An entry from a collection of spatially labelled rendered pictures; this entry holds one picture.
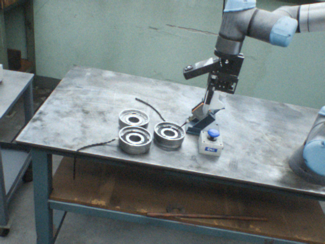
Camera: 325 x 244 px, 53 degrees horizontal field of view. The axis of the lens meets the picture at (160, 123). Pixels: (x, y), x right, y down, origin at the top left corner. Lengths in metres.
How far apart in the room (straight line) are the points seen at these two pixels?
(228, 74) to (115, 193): 0.59
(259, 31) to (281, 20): 0.06
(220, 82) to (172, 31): 1.65
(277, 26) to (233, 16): 0.12
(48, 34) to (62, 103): 1.63
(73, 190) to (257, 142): 0.69
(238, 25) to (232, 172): 0.44
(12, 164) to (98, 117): 0.82
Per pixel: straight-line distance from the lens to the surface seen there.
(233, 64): 0.98
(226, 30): 0.94
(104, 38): 2.70
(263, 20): 0.91
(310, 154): 0.96
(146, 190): 1.26
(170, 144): 1.05
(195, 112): 1.05
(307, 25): 1.02
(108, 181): 1.28
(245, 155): 1.15
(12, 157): 1.93
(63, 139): 1.05
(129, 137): 1.04
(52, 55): 2.88
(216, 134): 1.06
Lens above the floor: 1.43
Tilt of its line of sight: 32 degrees down
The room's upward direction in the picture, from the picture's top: 11 degrees clockwise
